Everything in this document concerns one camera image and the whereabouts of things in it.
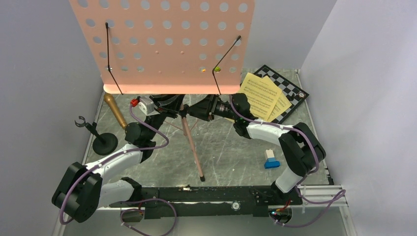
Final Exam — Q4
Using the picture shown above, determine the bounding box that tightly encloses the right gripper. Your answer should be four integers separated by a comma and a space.
188, 90, 239, 122

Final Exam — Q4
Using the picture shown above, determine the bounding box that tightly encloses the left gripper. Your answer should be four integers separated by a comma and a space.
146, 88, 187, 140

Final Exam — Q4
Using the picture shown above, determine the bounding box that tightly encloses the yellow sheet music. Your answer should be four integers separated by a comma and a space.
262, 76, 291, 122
237, 73, 283, 122

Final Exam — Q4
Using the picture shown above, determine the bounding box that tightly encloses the pink music stand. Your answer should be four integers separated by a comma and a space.
70, 0, 255, 94

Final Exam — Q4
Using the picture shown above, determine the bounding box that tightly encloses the gold microphone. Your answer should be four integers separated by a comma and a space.
103, 93, 127, 129

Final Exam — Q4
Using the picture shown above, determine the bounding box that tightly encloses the black microphone stand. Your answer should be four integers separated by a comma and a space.
74, 116, 118, 156

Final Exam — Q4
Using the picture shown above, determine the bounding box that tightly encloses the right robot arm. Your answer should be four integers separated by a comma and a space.
184, 93, 326, 204

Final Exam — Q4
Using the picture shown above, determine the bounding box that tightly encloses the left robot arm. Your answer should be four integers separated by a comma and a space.
52, 98, 170, 225

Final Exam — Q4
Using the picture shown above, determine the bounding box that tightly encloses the red green toy train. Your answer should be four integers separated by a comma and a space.
199, 66, 221, 73

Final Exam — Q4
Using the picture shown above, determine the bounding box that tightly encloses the blue white toy block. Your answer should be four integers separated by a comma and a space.
264, 149, 281, 169

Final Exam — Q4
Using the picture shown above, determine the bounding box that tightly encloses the black white chessboard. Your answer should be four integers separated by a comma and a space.
253, 65, 309, 124

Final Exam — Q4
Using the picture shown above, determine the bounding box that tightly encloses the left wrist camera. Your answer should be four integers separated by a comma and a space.
130, 96, 155, 116

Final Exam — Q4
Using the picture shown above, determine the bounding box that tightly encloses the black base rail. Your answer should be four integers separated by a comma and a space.
110, 185, 302, 219

